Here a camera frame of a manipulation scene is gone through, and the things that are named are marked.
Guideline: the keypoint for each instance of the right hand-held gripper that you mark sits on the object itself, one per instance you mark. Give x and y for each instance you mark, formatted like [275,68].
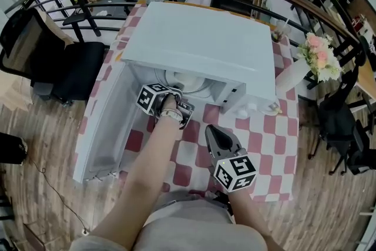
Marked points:
[235,173]

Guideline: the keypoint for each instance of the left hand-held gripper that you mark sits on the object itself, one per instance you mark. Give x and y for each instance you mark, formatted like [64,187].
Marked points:
[148,97]

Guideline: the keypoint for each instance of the white round plate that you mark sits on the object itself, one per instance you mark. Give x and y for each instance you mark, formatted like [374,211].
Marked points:
[191,86]

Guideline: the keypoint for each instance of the white microwave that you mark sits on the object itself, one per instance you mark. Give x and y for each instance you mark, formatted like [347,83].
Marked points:
[205,38]

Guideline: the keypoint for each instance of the person's right forearm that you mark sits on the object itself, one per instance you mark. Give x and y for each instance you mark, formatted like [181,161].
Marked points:
[246,214]

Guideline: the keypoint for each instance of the person's left forearm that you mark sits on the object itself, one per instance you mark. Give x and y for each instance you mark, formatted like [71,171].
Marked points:
[147,170]

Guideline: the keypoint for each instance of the person's left hand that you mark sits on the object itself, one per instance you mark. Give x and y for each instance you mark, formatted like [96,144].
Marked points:
[170,102]

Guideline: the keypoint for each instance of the red white checkered tablecloth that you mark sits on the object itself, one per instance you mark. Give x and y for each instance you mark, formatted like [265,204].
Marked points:
[264,155]

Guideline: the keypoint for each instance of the black waist pack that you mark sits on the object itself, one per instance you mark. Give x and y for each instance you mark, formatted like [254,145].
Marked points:
[224,204]

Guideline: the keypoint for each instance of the person's grey shirt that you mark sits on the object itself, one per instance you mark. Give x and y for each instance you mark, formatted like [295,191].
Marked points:
[191,223]

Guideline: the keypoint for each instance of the white vase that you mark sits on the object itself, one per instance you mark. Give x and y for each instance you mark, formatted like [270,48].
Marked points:
[290,76]

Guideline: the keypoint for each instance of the black mesh office chair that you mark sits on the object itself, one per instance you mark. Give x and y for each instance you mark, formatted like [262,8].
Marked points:
[67,73]

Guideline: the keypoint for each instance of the black office chair with jacket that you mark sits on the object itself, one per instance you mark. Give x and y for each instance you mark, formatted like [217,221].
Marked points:
[337,126]

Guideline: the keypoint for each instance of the plastic drink cup with straw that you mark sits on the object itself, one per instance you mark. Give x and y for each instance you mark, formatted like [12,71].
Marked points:
[282,32]

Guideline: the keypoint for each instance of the pink white flower bouquet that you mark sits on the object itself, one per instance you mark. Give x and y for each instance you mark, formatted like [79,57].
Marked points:
[320,56]

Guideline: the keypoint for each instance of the brown paper bag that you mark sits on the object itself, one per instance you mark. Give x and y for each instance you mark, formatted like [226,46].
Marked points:
[53,29]

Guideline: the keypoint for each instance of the black floor device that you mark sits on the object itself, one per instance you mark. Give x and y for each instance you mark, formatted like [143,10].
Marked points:
[11,148]

